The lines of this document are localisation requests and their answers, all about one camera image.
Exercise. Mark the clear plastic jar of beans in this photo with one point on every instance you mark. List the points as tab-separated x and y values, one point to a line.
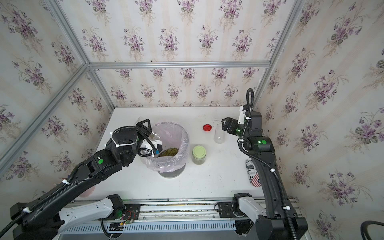
220	134

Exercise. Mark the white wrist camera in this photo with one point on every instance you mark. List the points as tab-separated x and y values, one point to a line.
147	151
242	116

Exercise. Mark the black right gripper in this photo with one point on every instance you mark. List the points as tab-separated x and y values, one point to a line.
228	124

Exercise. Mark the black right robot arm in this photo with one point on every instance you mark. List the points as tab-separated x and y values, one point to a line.
278	220

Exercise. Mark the aluminium mounting rail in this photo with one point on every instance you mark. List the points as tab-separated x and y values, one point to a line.
155	210

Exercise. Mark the pink cup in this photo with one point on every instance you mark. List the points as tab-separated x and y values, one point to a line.
88	192

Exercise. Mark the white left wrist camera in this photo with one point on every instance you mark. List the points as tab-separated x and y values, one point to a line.
147	151

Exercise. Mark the mesh bin with pink bag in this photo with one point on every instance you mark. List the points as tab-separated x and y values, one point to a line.
171	162

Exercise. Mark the white vented cable duct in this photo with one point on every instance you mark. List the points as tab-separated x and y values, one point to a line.
154	227

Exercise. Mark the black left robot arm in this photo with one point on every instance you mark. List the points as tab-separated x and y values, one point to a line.
41	219

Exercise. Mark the red jar lid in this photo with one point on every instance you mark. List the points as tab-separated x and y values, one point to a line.
207	127

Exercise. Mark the printed can with flag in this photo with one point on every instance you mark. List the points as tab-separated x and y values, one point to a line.
253	175

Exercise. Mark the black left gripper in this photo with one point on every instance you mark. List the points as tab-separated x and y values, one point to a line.
142	131

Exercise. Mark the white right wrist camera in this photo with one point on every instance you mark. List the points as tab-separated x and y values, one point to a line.
242	116

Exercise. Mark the clear jar with beans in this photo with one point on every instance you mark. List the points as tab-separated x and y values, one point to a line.
154	136

